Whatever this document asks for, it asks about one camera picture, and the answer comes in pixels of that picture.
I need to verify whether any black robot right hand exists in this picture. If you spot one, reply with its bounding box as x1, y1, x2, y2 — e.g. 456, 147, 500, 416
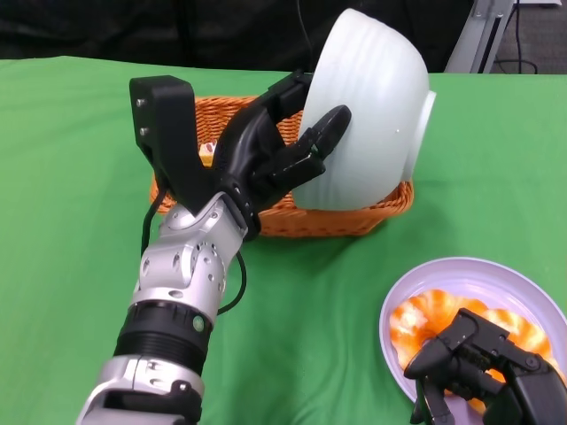
403, 308, 567, 425

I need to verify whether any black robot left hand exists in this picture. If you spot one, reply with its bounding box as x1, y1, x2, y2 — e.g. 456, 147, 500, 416
211, 68, 353, 243

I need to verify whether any orange white toy bread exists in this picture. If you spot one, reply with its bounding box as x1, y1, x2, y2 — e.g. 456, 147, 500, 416
389, 290, 486, 371
480, 308, 562, 413

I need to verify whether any grey-green bowl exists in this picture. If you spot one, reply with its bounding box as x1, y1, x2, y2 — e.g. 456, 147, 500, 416
291, 7, 438, 212

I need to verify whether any orange wicker basket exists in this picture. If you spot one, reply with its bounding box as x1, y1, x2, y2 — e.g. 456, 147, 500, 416
149, 95, 416, 239

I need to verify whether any lavender plate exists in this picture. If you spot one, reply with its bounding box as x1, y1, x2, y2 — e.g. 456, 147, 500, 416
378, 256, 567, 425

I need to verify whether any black backdrop cloth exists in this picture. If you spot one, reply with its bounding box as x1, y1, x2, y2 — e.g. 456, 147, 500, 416
0, 0, 473, 74

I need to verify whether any green tablecloth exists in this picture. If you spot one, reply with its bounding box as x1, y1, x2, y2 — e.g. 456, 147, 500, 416
0, 55, 567, 425

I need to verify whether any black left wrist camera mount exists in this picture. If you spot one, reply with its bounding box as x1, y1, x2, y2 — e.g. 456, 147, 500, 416
128, 74, 222, 218

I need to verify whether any thin black hanging cable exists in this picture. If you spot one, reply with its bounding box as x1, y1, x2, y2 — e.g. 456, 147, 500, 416
297, 0, 316, 72

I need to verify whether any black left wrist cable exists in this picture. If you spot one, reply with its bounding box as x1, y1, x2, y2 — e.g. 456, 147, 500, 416
140, 185, 247, 316

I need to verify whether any grey metal stand frame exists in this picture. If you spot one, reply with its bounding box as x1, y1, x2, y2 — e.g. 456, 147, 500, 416
445, 0, 562, 74

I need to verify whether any black looped floor cable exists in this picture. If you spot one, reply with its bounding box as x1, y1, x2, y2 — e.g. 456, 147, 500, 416
495, 0, 540, 75

